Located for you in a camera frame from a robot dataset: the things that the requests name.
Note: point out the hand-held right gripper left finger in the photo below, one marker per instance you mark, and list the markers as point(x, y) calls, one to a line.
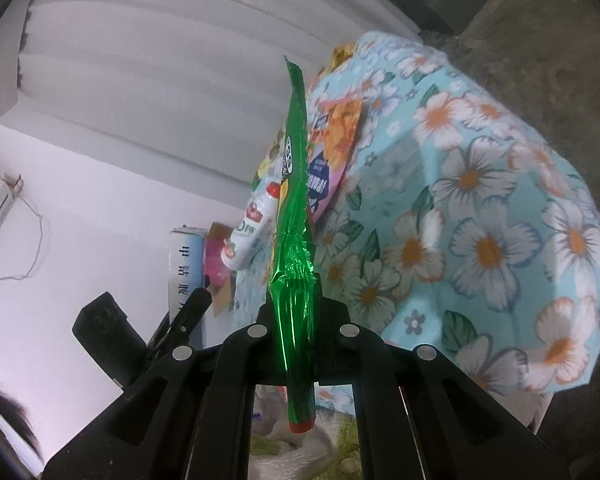
point(240, 360)

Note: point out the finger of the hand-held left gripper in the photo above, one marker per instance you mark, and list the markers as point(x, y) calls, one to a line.
point(192, 307)

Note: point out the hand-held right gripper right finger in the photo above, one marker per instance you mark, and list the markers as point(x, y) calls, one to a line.
point(360, 360)

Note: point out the green foil snack bag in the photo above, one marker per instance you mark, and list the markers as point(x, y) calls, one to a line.
point(292, 260)

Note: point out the blue and white carton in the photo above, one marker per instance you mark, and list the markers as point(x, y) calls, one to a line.
point(185, 270)

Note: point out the pink bag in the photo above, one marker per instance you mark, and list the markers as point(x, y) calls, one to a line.
point(217, 260)

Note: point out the strawberry yogurt drink bottle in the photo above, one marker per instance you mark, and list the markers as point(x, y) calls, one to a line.
point(247, 232)

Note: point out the person's dark hair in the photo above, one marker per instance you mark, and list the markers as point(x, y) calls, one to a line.
point(10, 410)

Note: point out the floral blue tablecloth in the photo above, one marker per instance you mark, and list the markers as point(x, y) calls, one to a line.
point(480, 210)

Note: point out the pink snack packet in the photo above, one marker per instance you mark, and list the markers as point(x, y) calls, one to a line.
point(332, 155)

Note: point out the white curtain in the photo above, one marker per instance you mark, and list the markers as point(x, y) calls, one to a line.
point(155, 60)

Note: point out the gold foil candy wrapper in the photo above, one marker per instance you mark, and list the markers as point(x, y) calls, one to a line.
point(342, 55)

